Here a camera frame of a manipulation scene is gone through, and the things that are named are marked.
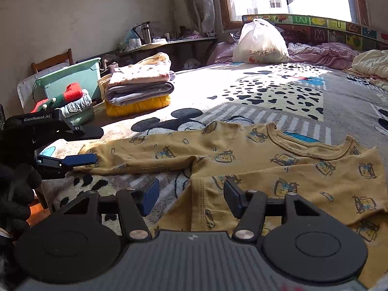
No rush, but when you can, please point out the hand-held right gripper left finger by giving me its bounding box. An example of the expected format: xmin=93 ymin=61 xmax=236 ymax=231
xmin=59 ymin=178 xmax=160 ymax=242

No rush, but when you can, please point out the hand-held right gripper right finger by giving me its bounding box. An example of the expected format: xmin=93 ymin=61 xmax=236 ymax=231
xmin=224 ymin=178 xmax=323 ymax=243

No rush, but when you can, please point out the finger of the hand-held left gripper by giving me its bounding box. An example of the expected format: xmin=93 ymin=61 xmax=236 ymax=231
xmin=37 ymin=153 xmax=98 ymax=172
xmin=61 ymin=121 xmax=104 ymax=140

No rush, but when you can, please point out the yellow printed shirt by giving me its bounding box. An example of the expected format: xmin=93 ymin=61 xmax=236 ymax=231
xmin=73 ymin=121 xmax=388 ymax=288

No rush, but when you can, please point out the person's left hand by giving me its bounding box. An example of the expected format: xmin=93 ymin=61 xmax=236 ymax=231
xmin=0 ymin=163 xmax=42 ymax=241

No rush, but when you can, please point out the pale green folded garment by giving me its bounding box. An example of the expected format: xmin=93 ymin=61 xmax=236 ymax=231
xmin=65 ymin=105 xmax=96 ymax=127

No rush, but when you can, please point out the folded denim garment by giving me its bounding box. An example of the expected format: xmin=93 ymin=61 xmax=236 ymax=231
xmin=58 ymin=89 xmax=93 ymax=117

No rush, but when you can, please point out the red green knitted garment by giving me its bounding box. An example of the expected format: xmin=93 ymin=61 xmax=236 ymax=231
xmin=30 ymin=82 xmax=84 ymax=113

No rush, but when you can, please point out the white plastic box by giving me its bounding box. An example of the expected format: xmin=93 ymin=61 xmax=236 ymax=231
xmin=17 ymin=63 xmax=71 ymax=114

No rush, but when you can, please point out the yellow knitted sweater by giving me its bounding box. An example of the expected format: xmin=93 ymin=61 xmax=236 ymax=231
xmin=105 ymin=95 xmax=171 ymax=118

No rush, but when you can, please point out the teal plastic tub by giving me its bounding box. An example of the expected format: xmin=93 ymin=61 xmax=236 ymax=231
xmin=35 ymin=57 xmax=102 ymax=104

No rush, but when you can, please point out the grey folded garment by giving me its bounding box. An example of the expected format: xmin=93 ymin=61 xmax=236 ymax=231
xmin=106 ymin=72 xmax=176 ymax=105

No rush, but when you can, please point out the wooden chair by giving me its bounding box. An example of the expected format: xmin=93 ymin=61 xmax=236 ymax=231
xmin=31 ymin=48 xmax=74 ymax=75

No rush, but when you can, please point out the pink dotted folded garment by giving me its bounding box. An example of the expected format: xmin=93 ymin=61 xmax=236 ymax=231
xmin=108 ymin=52 xmax=172 ymax=87

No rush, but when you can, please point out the cartoon printed bed blanket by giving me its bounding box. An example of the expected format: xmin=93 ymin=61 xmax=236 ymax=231
xmin=39 ymin=61 xmax=388 ymax=240

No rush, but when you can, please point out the steel thermos bottle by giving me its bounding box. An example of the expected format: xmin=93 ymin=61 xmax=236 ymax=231
xmin=140 ymin=22 xmax=152 ymax=45

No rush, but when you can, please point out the folding side table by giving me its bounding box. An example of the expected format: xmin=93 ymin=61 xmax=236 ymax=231
xmin=117 ymin=36 xmax=219 ymax=59

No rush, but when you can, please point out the white plastic bag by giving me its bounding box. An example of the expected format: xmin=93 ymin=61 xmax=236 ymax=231
xmin=232 ymin=18 xmax=290 ymax=64

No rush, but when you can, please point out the purple crumpled quilt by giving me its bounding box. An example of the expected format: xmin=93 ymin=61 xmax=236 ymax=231
xmin=208 ymin=40 xmax=364 ymax=71

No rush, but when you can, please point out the sheer grey curtain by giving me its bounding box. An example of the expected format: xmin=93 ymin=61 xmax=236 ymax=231
xmin=180 ymin=0 xmax=218 ymax=34

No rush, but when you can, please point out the cream crumpled blanket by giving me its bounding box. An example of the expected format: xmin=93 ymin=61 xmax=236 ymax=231
xmin=342 ymin=49 xmax=388 ymax=92

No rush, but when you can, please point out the colourful alphabet foam mat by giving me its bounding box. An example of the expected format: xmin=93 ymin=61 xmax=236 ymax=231
xmin=242 ymin=14 xmax=388 ymax=51

